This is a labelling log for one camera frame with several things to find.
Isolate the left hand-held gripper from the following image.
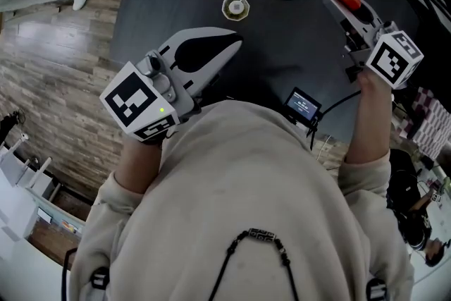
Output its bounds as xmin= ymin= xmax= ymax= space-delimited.
xmin=99 ymin=26 xmax=244 ymax=142

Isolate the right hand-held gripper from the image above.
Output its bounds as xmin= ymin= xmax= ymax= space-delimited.
xmin=321 ymin=0 xmax=424 ymax=89

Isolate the person's left forearm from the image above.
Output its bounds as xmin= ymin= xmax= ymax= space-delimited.
xmin=114 ymin=132 xmax=165 ymax=195

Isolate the person's right forearm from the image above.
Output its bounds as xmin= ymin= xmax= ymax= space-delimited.
xmin=343 ymin=72 xmax=394 ymax=165

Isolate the black round table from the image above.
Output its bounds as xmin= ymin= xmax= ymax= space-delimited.
xmin=109 ymin=0 xmax=424 ymax=152

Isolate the clear drink bottle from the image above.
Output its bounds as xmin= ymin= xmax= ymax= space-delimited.
xmin=221 ymin=0 xmax=251 ymax=22

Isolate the small black monitor screen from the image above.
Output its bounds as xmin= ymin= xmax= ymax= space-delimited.
xmin=283 ymin=87 xmax=323 ymax=124

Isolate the person's beige hoodie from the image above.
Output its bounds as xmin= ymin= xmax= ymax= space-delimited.
xmin=68 ymin=100 xmax=415 ymax=301

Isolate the purple checkered cloth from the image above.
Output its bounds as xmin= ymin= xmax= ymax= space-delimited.
xmin=397 ymin=87 xmax=451 ymax=159

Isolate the white shelf unit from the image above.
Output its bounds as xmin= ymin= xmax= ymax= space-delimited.
xmin=0 ymin=139 xmax=87 ymax=240

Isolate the thin black monitor cable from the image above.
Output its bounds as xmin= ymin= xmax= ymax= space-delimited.
xmin=308 ymin=90 xmax=362 ymax=152

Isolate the black cord necklace with bead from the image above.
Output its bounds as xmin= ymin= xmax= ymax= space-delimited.
xmin=207 ymin=228 xmax=300 ymax=301

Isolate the black strap buckle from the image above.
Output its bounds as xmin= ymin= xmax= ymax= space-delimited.
xmin=89 ymin=266 xmax=111 ymax=301
xmin=366 ymin=278 xmax=388 ymax=301

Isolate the thick black cable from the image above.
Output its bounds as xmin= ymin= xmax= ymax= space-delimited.
xmin=60 ymin=247 xmax=78 ymax=301

